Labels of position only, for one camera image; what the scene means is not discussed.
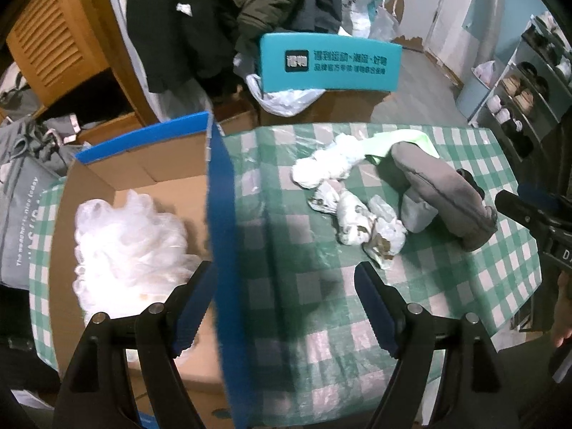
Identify olive green jacket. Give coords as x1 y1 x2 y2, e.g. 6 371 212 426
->
214 0 314 54

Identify person's right hand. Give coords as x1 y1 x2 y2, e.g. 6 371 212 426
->
551 301 572 350

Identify white plastic bag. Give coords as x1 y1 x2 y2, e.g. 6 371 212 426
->
232 51 327 117

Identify black jacket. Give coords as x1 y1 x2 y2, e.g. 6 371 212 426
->
125 0 242 94

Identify large brown cardboard box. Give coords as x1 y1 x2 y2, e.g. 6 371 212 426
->
257 87 394 126

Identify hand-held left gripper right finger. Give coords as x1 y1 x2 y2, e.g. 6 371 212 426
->
354 260 521 429

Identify grey garment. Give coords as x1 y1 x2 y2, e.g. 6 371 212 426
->
0 116 79 175

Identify clear plastic bag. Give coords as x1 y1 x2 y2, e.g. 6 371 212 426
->
366 6 398 42

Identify small black cloth item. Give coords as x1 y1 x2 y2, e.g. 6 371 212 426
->
456 169 485 199

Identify light blue bin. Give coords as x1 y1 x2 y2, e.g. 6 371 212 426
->
456 60 498 119

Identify white sock bundle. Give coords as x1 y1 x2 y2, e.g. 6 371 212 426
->
291 133 371 191

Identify grey shoe rack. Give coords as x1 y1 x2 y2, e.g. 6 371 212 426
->
469 13 572 166

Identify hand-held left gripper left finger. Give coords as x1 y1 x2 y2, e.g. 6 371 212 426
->
54 260 220 429

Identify teal printed box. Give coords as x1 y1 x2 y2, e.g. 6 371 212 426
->
256 32 403 94

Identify group of shoes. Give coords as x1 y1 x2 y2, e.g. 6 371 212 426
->
487 13 572 153

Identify green white checked tablecloth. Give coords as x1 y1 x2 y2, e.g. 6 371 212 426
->
29 123 543 429

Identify crumpled white plastic bags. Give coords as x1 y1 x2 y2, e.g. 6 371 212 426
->
73 188 202 363

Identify white door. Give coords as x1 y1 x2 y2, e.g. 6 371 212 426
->
422 0 494 79

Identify light green sock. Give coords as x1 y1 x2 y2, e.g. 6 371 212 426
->
364 129 441 166

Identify pale grey sock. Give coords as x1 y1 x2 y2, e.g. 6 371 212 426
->
400 188 441 233

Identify grey tote bag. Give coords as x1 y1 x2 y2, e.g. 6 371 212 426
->
0 161 68 287

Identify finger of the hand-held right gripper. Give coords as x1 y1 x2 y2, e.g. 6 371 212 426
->
518 182 572 222
495 190 564 242

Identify small white printed bag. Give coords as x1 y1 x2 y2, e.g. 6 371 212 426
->
473 60 497 88

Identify wooden louvred cabinet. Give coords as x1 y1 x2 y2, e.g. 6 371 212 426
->
4 0 157 144

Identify white brown patterned sock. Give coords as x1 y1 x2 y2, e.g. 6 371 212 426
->
307 179 347 213
366 194 407 271
335 190 378 246

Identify grey plush slipper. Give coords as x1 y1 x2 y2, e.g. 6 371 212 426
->
378 142 499 251

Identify cardboard box with blue flaps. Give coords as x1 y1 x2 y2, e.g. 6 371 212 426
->
47 112 251 429

